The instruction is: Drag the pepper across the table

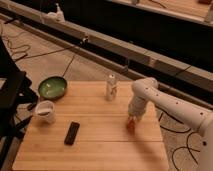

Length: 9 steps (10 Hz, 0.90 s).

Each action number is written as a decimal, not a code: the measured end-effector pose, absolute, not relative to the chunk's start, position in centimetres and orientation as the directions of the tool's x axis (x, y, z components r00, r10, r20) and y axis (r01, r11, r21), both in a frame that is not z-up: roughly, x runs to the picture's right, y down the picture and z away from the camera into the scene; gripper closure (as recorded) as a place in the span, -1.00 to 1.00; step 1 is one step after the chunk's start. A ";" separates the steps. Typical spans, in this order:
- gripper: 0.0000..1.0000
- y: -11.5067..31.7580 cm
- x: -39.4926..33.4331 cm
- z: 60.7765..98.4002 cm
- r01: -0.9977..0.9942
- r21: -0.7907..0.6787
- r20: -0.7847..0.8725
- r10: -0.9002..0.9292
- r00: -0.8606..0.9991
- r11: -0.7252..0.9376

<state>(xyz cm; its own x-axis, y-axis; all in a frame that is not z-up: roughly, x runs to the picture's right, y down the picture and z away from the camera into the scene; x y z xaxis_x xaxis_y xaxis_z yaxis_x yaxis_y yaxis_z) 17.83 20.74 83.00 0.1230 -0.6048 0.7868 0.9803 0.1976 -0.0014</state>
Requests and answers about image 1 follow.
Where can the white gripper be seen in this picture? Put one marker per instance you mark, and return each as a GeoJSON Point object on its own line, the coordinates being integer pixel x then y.
{"type": "Point", "coordinates": [135, 114]}

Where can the red pepper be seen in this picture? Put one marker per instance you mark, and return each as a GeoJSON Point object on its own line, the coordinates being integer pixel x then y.
{"type": "Point", "coordinates": [131, 125]}

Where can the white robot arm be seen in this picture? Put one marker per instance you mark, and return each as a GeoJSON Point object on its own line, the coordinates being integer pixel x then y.
{"type": "Point", "coordinates": [198, 118]}

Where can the white bottle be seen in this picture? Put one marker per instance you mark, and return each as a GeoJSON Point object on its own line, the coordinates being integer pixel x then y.
{"type": "Point", "coordinates": [111, 87]}

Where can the black remote control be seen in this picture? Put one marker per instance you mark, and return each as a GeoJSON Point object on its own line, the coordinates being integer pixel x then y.
{"type": "Point", "coordinates": [71, 133]}

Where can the white cup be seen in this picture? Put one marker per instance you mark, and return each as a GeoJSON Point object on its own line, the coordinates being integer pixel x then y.
{"type": "Point", "coordinates": [46, 111]}

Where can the black stand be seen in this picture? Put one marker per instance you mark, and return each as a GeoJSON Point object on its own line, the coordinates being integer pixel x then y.
{"type": "Point", "coordinates": [15, 90]}

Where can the white object on ledge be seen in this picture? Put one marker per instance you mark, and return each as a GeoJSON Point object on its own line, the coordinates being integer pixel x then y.
{"type": "Point", "coordinates": [58, 15]}

